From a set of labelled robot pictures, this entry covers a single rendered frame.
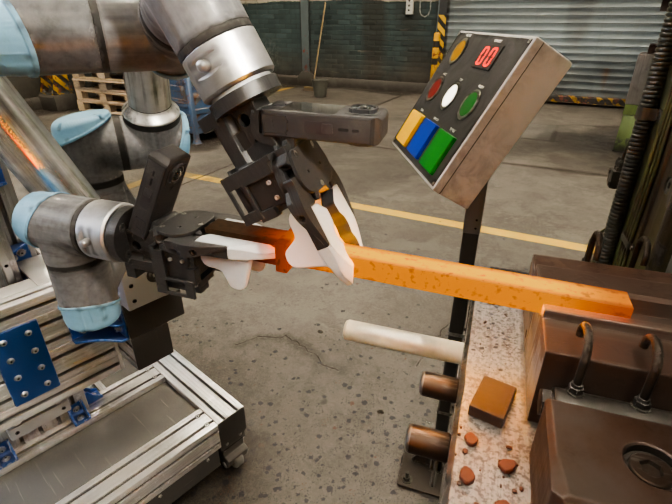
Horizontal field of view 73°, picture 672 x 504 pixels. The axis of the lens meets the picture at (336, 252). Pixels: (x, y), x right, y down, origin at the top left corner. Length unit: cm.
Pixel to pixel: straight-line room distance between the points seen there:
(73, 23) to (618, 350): 56
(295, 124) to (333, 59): 892
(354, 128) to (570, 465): 29
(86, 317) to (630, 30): 801
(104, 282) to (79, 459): 82
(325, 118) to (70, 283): 42
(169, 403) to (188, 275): 99
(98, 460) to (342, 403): 78
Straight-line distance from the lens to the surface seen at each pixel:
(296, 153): 43
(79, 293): 69
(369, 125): 41
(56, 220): 64
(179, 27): 45
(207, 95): 44
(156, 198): 54
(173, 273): 56
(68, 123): 107
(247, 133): 45
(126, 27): 54
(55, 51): 54
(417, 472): 154
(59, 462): 147
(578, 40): 825
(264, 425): 166
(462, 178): 82
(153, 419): 147
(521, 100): 83
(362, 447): 159
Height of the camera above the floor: 123
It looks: 27 degrees down
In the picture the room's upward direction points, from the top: straight up
